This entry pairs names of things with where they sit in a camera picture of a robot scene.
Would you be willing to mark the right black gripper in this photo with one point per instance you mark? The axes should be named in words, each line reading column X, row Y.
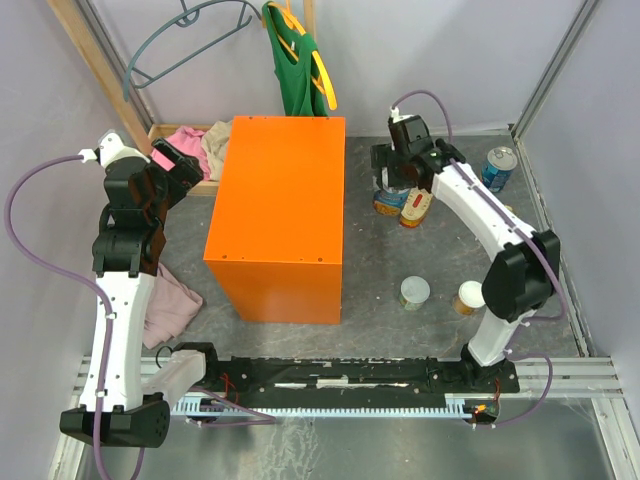
column 383, row 156

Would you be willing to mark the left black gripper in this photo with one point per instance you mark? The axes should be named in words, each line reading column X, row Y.
column 186, row 172

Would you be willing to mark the blue soup can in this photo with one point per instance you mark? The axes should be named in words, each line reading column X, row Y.
column 387, row 200

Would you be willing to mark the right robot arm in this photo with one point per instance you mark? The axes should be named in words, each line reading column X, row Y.
column 524, row 270

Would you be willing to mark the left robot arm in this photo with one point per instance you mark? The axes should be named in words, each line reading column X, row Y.
column 117, row 407

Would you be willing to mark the orange box counter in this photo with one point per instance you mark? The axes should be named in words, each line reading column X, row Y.
column 275, row 242

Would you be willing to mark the pink cloth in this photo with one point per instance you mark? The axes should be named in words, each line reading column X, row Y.
column 189, row 141

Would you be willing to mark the beige cloth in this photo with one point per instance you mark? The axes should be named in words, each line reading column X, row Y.
column 215, row 143

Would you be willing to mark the oval red sardine tin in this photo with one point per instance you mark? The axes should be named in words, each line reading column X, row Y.
column 416, row 207

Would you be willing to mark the yellow plastic hanger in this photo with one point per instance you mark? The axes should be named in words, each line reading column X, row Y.
column 324, row 83

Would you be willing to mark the can with white lid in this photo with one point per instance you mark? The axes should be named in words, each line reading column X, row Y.
column 414, row 292

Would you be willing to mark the green tank top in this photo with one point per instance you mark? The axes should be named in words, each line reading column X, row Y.
column 294, row 66

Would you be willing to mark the mauve cloth on floor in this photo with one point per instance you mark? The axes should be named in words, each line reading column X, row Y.
column 172, row 306

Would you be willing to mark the small can white lid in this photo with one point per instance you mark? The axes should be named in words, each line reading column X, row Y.
column 469, row 298

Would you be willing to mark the teal plastic hanger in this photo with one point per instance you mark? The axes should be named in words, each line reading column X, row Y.
column 198, row 47

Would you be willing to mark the wooden upright behind shirt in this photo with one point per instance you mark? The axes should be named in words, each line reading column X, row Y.
column 310, row 17

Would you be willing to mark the aluminium corner profile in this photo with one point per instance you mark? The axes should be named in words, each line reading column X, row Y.
column 552, row 71

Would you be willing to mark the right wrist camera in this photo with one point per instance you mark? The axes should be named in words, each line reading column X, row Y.
column 409, row 133

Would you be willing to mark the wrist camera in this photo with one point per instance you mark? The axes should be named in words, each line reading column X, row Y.
column 409, row 133
column 112, row 148

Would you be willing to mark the wooden post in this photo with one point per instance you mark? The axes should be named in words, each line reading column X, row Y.
column 94, row 47

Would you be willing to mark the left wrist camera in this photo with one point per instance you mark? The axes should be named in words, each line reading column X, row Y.
column 112, row 148

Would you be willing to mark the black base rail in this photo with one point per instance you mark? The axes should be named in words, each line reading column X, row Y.
column 335, row 383

